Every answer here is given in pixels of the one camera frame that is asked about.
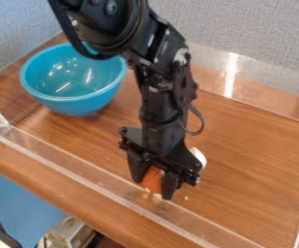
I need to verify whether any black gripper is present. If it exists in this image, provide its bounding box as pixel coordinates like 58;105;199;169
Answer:
118;122;203;201

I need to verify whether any brown and white toy mushroom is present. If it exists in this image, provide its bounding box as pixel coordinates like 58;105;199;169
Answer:
140;147;207;196

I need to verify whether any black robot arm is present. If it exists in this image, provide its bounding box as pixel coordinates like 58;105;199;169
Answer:
48;0;203;200

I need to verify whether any blue plastic bowl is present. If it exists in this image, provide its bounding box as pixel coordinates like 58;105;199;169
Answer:
20;43;127;116

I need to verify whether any grey white box under table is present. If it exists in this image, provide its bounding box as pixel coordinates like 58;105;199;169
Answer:
35;216;96;248

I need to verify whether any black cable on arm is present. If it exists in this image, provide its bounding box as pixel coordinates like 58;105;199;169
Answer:
182;104;206;137

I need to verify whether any clear acrylic barrier wall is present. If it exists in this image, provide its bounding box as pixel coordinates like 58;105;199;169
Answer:
0;30;299;248

